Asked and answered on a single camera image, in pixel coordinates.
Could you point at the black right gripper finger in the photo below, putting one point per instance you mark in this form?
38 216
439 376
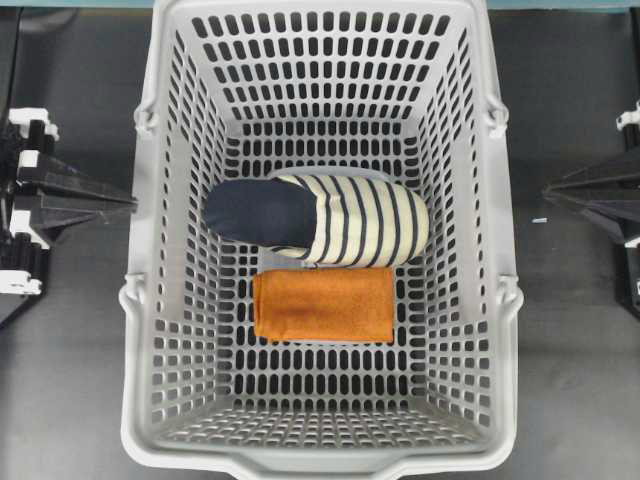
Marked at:
620 172
620 231

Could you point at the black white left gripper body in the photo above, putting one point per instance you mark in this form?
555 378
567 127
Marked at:
26 135

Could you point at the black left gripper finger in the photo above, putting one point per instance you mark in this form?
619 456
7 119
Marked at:
54 174
46 217

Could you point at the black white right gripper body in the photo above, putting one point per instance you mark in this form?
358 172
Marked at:
628 124

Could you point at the orange cloth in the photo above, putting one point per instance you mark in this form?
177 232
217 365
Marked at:
327 305

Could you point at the grey plastic shopping basket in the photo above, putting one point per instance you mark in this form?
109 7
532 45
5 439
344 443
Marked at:
400 91

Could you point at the navy striped cream slipper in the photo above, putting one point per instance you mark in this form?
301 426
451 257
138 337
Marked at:
325 219

